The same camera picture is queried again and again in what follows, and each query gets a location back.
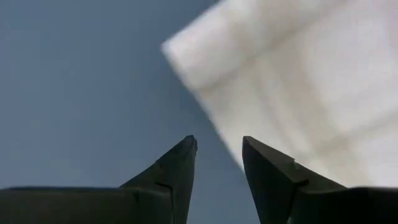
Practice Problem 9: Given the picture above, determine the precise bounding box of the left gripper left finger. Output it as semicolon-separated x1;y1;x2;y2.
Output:
0;135;198;224

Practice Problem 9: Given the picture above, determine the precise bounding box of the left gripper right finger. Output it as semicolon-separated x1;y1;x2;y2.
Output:
242;136;398;224

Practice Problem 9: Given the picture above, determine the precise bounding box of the white checked towel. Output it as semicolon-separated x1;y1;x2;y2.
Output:
160;0;398;189

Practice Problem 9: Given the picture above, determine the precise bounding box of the blue table mat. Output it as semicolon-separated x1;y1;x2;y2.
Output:
0;0;261;224

